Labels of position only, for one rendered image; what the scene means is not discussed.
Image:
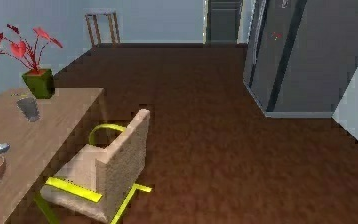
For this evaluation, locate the dark grey room door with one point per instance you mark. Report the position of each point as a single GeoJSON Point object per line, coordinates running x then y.
{"type": "Point", "coordinates": [223, 21]}

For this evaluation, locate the brown wooden stool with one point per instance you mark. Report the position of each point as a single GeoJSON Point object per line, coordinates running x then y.
{"type": "Point", "coordinates": [102, 28]}

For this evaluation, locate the grey fridge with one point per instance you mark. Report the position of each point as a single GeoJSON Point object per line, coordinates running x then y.
{"type": "Point", "coordinates": [287, 66]}

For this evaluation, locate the light wooden dining table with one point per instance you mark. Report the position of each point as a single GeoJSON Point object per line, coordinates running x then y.
{"type": "Point", "coordinates": [37, 140]}

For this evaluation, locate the red plant in green pot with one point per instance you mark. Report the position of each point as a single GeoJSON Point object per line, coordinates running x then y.
{"type": "Point", "coordinates": [37, 81]}

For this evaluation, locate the grey drinking glass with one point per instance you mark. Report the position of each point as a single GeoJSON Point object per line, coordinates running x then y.
{"type": "Point", "coordinates": [28, 108]}

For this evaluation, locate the beige chair with yellow frame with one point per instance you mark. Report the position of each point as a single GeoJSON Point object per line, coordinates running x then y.
{"type": "Point", "coordinates": [120, 160]}

